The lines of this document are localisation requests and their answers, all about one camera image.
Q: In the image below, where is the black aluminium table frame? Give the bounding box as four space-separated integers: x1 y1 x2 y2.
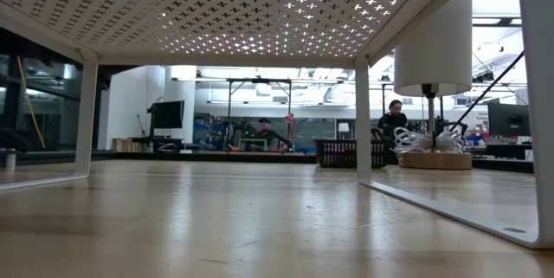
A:
0 150 534 174

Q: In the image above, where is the stack of books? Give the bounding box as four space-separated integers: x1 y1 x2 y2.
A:
111 137 152 153

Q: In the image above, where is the dark grey equipment box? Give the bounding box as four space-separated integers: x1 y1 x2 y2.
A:
487 102 531 137

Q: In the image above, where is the black plastic basket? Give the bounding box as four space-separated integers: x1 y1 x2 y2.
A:
313 139 390 169

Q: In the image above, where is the black equipment case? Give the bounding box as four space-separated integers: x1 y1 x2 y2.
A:
151 137 188 155

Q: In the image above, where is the yellow hanging cable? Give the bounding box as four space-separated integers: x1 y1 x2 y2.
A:
16 55 48 149

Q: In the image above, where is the black background gantry frame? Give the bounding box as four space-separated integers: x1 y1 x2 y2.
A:
224 77 293 152

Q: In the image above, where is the person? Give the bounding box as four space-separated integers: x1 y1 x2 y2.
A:
375 99 409 140
254 117 278 147

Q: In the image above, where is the black computer monitor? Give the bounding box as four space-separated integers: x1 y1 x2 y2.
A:
149 100 186 139

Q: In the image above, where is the black right arm tether cable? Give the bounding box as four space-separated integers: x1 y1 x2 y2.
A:
449 50 525 133

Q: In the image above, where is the white shade table lamp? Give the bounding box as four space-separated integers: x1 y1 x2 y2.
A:
392 0 473 171

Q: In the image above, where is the white perforated metal shelf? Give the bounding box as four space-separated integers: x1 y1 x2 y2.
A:
0 0 554 251

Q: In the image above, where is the white cylinder post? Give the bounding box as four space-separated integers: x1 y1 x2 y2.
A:
2 147 18 171

